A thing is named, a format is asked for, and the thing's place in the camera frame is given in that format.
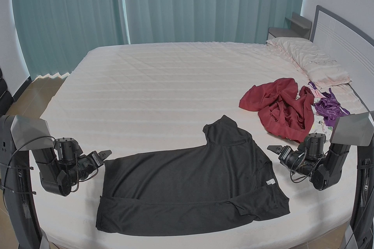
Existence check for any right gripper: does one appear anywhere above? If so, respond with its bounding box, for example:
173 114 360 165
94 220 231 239
266 145 306 173

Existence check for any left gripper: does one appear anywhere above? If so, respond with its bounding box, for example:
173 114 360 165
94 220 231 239
75 150 113 180

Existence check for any black T-shirt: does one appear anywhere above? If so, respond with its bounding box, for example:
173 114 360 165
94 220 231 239
96 114 290 237

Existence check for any bed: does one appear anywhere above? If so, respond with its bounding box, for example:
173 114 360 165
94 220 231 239
29 5 374 247

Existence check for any red garment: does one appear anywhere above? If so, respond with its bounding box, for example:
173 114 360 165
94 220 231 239
239 78 317 144

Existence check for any white printed garment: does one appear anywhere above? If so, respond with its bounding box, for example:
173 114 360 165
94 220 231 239
310 96 333 137

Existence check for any purple garment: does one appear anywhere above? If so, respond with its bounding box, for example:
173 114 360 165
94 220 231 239
308 82 350 129

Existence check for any cream pillow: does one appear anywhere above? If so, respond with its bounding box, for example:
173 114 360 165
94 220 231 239
266 37 352 90

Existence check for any grey bedside table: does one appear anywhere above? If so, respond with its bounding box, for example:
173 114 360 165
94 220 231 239
267 11 312 40

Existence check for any black cable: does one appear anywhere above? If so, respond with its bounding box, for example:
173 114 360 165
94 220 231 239
70 156 99 193
12 136 57 155
289 152 314 184

